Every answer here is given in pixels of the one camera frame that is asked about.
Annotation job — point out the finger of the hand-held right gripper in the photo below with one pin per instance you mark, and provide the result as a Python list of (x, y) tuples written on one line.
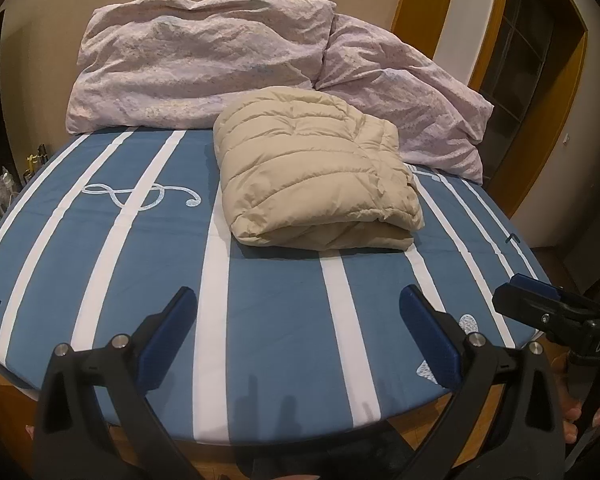
[(530, 305)]

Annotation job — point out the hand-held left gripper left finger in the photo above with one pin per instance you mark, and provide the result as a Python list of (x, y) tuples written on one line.
[(172, 320)]

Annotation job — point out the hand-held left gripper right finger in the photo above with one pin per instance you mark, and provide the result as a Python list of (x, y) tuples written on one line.
[(425, 330)]

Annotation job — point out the beige puffer jacket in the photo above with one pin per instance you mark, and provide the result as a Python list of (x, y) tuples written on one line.
[(310, 170)]

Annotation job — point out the bed with blue striped sheet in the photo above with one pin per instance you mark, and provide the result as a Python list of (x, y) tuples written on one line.
[(130, 260)]

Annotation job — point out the bedside clutter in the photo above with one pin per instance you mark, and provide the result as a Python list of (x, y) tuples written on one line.
[(2, 190)]

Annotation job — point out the dark glass-paned door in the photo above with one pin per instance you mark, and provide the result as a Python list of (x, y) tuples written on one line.
[(530, 60)]

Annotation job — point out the pink floral duvet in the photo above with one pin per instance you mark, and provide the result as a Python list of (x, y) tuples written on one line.
[(190, 70)]

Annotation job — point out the orange wooden door frame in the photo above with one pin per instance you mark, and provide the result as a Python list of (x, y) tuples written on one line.
[(410, 0)]

